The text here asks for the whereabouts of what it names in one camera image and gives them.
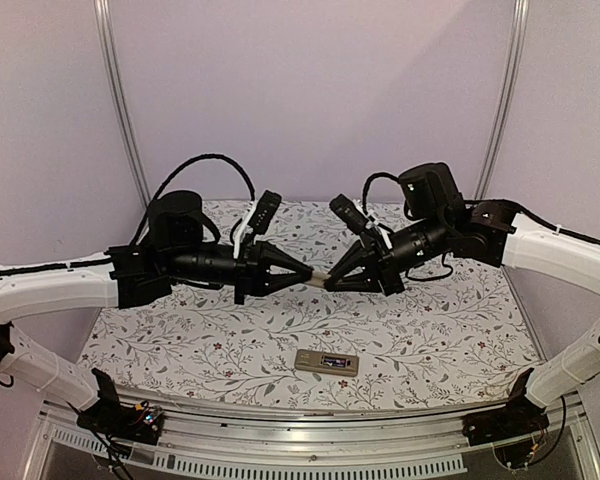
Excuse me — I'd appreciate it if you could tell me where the white remote control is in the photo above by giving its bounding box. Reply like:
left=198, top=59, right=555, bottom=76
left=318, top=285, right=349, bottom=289
left=294, top=349, right=359, bottom=377

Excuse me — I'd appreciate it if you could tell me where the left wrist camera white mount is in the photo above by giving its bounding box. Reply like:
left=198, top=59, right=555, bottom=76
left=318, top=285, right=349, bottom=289
left=230, top=190, right=282, bottom=259

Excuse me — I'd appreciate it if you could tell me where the right aluminium frame post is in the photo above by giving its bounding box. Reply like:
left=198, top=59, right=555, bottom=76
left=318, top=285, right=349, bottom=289
left=474, top=0, right=530, bottom=199

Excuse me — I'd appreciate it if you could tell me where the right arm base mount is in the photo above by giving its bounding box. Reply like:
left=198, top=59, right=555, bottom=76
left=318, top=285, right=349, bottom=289
left=462, top=368, right=549, bottom=446

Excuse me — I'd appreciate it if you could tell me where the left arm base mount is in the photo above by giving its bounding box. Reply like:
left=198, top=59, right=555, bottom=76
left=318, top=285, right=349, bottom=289
left=77, top=368, right=165, bottom=446

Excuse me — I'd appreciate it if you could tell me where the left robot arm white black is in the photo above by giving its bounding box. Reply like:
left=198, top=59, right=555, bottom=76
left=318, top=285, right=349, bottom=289
left=0, top=190, right=313, bottom=434

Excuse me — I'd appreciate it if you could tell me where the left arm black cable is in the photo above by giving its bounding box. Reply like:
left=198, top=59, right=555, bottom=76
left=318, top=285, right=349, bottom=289
left=134, top=153, right=259, bottom=246

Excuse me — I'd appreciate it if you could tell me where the aluminium front rail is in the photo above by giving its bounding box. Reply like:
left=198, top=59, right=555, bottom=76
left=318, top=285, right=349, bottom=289
left=23, top=389, right=600, bottom=479

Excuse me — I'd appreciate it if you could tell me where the left aluminium frame post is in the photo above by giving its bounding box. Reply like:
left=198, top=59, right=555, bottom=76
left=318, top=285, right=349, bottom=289
left=93, top=0, right=150, bottom=206

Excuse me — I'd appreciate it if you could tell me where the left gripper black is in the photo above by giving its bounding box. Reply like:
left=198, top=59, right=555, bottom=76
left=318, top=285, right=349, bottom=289
left=164, top=237, right=312, bottom=304

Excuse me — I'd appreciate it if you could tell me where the floral patterned table mat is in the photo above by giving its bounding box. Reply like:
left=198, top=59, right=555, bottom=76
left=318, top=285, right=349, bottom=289
left=78, top=199, right=549, bottom=412

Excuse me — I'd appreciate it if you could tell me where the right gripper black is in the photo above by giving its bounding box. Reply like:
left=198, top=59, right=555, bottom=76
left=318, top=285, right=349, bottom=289
left=323, top=212, right=450, bottom=296

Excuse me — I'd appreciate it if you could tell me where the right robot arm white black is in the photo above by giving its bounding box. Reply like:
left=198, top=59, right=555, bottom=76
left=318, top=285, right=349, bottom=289
left=324, top=162, right=600, bottom=436

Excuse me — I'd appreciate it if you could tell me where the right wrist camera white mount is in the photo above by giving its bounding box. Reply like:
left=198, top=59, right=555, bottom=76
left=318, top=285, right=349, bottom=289
left=329, top=194, right=393, bottom=250

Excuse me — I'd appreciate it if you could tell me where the aluminium frame post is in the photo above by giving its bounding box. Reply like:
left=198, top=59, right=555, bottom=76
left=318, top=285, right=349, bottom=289
left=93, top=0, right=150, bottom=206
left=474, top=0, right=530, bottom=199

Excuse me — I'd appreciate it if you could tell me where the remote battery cover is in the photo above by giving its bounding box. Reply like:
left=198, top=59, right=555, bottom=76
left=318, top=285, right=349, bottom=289
left=306, top=271, right=330, bottom=288

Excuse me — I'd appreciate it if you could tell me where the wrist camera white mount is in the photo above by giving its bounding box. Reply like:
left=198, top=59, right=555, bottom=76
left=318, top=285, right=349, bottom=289
left=230, top=190, right=282, bottom=259
left=329, top=194, right=393, bottom=250

